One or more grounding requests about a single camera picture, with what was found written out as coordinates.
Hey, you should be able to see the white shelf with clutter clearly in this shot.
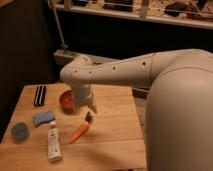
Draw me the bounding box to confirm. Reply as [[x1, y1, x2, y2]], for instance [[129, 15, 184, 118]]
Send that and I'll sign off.
[[53, 0, 213, 30]]

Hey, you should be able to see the round blue scrubber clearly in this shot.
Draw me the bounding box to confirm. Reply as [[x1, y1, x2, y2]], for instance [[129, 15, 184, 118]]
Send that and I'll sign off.
[[11, 122, 29, 141]]

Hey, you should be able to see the blue sponge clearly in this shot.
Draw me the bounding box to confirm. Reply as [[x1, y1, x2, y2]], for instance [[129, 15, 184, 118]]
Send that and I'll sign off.
[[33, 111, 55, 127]]

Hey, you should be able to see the white tube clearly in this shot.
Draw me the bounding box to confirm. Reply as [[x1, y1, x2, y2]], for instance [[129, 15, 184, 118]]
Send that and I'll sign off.
[[47, 121, 62, 162]]

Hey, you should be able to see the metal pole stand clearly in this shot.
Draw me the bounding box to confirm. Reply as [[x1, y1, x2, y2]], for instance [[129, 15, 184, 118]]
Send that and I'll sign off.
[[50, 0, 77, 57]]

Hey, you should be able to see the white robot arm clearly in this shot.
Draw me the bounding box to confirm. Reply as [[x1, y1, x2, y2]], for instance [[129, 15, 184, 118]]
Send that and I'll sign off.
[[60, 49, 213, 171]]

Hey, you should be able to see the orange toy carrot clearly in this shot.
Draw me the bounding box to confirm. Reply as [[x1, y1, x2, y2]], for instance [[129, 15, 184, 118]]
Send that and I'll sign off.
[[70, 112, 93, 143]]

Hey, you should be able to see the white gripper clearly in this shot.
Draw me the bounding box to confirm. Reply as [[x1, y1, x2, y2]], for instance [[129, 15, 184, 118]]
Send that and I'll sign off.
[[72, 84, 97, 114]]

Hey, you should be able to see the grey baseboard rail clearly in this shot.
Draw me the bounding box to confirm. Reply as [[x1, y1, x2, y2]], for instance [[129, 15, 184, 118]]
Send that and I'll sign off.
[[54, 49, 114, 66]]

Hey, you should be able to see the red ceramic bowl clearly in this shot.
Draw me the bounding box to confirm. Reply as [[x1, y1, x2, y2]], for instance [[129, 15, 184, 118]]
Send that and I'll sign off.
[[59, 90, 74, 112]]

